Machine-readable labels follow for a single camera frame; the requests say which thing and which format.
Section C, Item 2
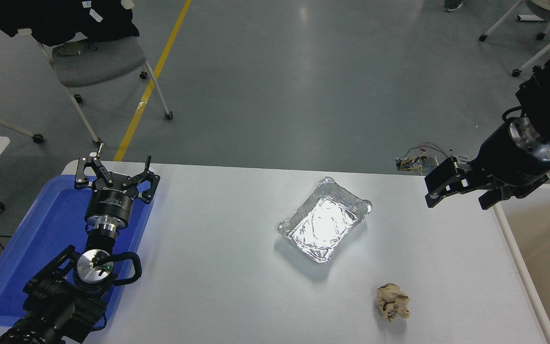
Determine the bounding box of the circuit board with wires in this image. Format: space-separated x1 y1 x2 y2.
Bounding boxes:
395 142 453 175

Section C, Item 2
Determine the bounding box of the black garment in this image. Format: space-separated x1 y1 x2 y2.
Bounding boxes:
0 0 140 47

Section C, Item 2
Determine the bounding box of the crumpled tan paper ball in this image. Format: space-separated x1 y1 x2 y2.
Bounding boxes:
376 283 411 323

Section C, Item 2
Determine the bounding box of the white wheeled chair leg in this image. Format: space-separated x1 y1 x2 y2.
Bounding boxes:
0 64 44 144

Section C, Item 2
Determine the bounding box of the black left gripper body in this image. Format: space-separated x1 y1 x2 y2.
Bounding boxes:
85 178 138 225

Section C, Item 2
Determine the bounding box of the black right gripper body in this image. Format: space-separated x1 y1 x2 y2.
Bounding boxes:
470 121 550 198

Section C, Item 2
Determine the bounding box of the silver foil tray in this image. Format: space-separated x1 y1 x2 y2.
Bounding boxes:
277 176 372 264

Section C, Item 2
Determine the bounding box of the olive cloth item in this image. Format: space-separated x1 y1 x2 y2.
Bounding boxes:
55 41 95 57

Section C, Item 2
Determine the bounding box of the grey seat wheeled chair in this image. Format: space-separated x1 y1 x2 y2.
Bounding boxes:
20 29 174 146

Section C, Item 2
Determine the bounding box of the blue plastic tray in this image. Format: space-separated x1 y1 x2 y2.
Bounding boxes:
0 174 155 328

